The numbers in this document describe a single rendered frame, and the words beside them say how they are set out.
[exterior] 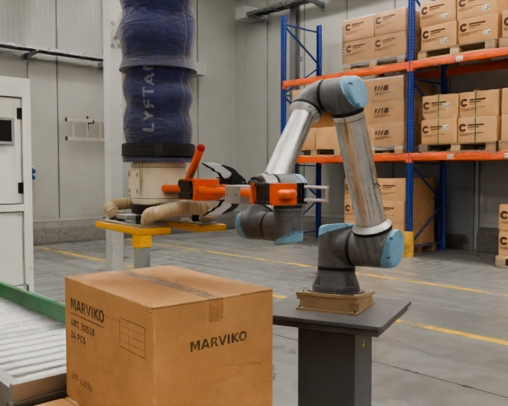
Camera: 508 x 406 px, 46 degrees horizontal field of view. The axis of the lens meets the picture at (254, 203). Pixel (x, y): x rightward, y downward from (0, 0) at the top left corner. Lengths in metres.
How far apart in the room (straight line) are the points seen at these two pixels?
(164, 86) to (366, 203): 0.87
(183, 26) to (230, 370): 1.01
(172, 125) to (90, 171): 10.37
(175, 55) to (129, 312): 0.75
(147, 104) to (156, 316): 0.63
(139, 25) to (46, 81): 10.08
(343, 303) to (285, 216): 0.62
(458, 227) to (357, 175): 8.54
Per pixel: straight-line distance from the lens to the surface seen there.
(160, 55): 1.83
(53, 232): 11.71
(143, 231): 1.71
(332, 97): 2.14
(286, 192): 1.34
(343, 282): 2.38
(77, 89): 12.16
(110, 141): 5.43
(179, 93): 1.83
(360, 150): 2.18
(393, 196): 9.84
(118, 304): 1.75
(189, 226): 1.84
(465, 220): 10.63
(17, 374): 2.49
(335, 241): 2.37
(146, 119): 1.82
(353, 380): 2.41
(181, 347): 1.64
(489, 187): 10.50
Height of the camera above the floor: 1.28
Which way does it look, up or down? 3 degrees down
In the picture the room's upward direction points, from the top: straight up
